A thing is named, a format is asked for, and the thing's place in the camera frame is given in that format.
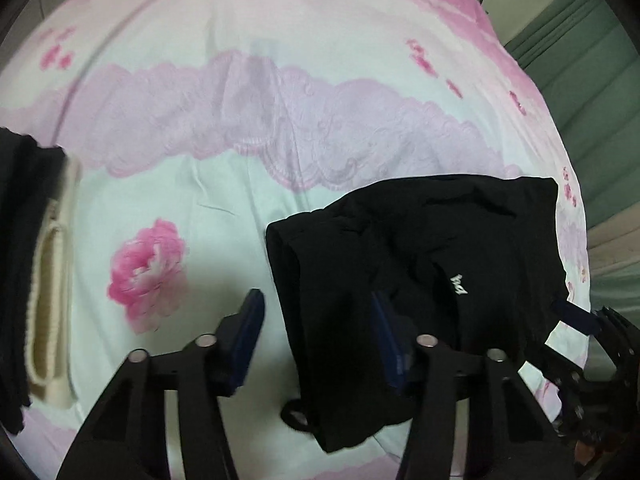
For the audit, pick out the black pants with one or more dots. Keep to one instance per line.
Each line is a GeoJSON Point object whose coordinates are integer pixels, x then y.
{"type": "Point", "coordinates": [400, 240]}

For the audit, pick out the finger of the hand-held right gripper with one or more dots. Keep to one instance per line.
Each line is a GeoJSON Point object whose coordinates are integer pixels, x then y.
{"type": "Point", "coordinates": [575, 316]}
{"type": "Point", "coordinates": [564, 366]}

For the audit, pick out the folded black garment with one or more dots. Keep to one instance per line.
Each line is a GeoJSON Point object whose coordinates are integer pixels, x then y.
{"type": "Point", "coordinates": [17, 260]}

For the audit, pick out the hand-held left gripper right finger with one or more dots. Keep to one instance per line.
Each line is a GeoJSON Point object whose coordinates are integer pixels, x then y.
{"type": "Point", "coordinates": [387, 347]}

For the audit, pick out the green curtain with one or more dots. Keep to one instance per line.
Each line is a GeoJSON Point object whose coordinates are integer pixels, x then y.
{"type": "Point", "coordinates": [590, 110]}

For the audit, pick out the cream knitted sweater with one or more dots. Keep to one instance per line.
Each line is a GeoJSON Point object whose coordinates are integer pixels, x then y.
{"type": "Point", "coordinates": [49, 280]}

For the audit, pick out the pink floral bed sheet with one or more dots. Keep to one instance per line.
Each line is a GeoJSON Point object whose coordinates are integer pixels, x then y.
{"type": "Point", "coordinates": [260, 135]}

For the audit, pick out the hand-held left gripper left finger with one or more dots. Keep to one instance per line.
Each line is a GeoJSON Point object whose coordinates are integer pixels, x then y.
{"type": "Point", "coordinates": [248, 332]}

